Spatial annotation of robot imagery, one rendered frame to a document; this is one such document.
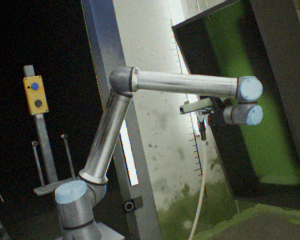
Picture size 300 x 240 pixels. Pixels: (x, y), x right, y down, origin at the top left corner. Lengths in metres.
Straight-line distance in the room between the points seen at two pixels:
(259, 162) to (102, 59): 1.35
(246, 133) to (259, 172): 0.32
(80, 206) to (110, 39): 1.33
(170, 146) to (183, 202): 0.47
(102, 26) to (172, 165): 1.18
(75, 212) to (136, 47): 1.42
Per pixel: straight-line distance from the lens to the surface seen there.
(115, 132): 1.58
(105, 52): 2.39
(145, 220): 2.51
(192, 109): 1.67
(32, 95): 2.34
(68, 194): 1.50
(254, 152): 2.44
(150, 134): 2.46
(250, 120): 1.49
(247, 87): 1.35
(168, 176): 2.56
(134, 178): 2.39
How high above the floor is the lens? 1.21
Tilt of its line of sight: 3 degrees down
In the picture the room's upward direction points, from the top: 12 degrees counter-clockwise
